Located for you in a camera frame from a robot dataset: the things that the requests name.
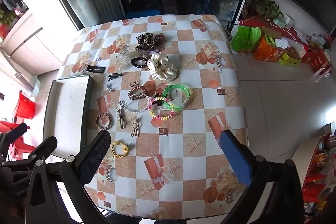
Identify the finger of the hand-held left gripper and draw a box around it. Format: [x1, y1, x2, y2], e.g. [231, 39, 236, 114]
[0, 122, 28, 147]
[28, 135, 58, 161]

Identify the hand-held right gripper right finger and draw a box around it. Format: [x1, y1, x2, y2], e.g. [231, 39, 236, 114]
[219, 130, 306, 224]

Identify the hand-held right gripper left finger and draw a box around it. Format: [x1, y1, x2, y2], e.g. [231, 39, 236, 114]
[22, 130, 112, 224]

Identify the yellow cord hair tie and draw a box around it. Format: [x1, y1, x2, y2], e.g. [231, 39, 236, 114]
[111, 142, 131, 157]

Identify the brown braided bracelet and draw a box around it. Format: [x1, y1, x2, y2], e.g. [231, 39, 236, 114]
[94, 112, 114, 130]

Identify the grey shallow tray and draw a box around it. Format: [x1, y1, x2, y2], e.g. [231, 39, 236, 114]
[43, 74, 95, 159]

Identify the pink yellow spiral hair tie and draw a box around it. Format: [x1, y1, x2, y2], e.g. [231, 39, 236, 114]
[148, 97, 177, 121]

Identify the green translucent bangle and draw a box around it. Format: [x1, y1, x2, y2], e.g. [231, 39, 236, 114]
[162, 84, 191, 112]

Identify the red plastic chair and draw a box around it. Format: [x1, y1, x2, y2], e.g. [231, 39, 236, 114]
[0, 120, 34, 159]

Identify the red bucket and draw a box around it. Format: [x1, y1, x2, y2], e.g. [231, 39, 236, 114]
[13, 91, 36, 119]

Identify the silver metal barrette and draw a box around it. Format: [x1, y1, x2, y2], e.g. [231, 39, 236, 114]
[117, 108, 127, 130]

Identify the cream loop hair clip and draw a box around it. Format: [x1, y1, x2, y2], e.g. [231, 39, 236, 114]
[130, 117, 141, 138]

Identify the pale grey basin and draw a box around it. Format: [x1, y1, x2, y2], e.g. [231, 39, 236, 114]
[29, 76, 41, 98]

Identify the black alligator hair clip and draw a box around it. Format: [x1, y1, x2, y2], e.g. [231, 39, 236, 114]
[107, 72, 124, 81]

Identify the shelf of red goods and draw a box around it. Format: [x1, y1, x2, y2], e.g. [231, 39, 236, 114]
[302, 135, 336, 214]

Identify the black snap hair clip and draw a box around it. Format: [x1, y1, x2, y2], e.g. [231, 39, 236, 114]
[86, 66, 105, 74]

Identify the white cabinet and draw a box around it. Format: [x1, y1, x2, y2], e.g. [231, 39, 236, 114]
[0, 13, 66, 75]

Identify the clear claw hair clip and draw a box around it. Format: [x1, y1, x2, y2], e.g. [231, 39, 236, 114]
[115, 50, 139, 73]

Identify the orange gift bag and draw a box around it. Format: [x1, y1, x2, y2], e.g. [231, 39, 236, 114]
[253, 36, 281, 63]

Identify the cream polka dot scrunchie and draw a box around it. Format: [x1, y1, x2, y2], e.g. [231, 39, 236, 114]
[147, 53, 177, 81]

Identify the yellow green box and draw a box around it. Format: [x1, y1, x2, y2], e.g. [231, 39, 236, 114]
[278, 52, 301, 67]

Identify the potted plant red pot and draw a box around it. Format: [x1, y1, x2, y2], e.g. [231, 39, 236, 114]
[0, 9, 16, 38]

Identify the green bag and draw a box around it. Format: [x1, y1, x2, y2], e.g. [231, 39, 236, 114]
[230, 26, 261, 55]

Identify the leopard print scrunchie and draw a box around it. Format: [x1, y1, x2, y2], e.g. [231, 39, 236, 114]
[135, 32, 166, 52]

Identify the red box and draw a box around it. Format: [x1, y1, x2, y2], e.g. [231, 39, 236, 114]
[302, 49, 331, 72]

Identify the blue chair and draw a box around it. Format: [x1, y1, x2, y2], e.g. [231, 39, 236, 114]
[123, 10, 162, 20]

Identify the green potted plant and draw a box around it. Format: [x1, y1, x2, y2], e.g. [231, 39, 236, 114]
[248, 0, 282, 18]

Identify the clear chain bracelet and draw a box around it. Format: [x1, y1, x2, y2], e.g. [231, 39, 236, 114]
[119, 99, 147, 114]

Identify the brown spiral hair tie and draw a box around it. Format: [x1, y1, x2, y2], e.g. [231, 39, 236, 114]
[128, 85, 147, 101]

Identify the black spiral hair tie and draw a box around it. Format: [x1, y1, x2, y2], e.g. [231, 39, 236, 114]
[130, 56, 148, 69]

